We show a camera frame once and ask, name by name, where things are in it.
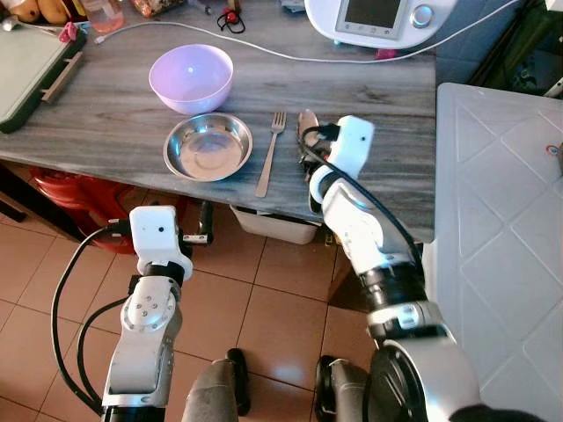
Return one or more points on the steel spoon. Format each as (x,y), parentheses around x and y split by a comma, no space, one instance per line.
(307,121)

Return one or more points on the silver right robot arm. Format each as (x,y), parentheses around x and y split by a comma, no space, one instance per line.
(362,227)

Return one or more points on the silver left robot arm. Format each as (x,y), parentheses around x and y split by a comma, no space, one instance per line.
(145,338)

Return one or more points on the steel fork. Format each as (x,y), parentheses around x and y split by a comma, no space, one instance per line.
(269,156)

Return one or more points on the white plastic box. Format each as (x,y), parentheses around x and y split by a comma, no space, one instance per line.
(274,227)

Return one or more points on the round steel dish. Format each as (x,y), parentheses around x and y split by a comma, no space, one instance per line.
(208,148)

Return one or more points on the red gas cylinder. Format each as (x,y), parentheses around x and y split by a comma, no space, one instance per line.
(75,198)

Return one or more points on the lilac plastic bowl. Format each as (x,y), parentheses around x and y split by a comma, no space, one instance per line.
(191,79)

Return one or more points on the white kitchen appliance with screen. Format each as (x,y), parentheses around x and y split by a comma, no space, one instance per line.
(391,33)

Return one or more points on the red and black small item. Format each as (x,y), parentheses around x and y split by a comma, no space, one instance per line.
(230,18)

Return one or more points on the grey left robot leg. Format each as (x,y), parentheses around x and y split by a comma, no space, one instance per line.
(211,397)

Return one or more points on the grey robot leg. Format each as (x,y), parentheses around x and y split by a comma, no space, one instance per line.
(345,394)
(211,397)

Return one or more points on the white plastic table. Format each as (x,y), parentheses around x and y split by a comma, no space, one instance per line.
(501,229)

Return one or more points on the colourful snack packet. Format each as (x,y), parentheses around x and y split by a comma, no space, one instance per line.
(158,6)

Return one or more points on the grey right robot leg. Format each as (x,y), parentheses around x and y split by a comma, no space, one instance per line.
(345,394)

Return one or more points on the green cutting board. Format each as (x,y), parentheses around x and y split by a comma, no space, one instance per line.
(26,75)

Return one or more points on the small pink item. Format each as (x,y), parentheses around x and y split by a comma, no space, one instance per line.
(69,33)

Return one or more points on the clear bottle with pink liquid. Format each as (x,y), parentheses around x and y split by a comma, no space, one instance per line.
(104,12)

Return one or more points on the dark chair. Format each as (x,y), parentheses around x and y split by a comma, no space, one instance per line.
(528,44)

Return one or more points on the yellow bananas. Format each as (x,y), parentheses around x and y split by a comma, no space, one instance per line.
(40,9)

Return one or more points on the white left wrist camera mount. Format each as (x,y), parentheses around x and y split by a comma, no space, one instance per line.
(157,233)

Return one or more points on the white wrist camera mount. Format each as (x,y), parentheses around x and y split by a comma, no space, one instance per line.
(354,145)
(157,233)

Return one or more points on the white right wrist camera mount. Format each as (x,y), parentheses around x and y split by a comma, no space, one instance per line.
(354,145)

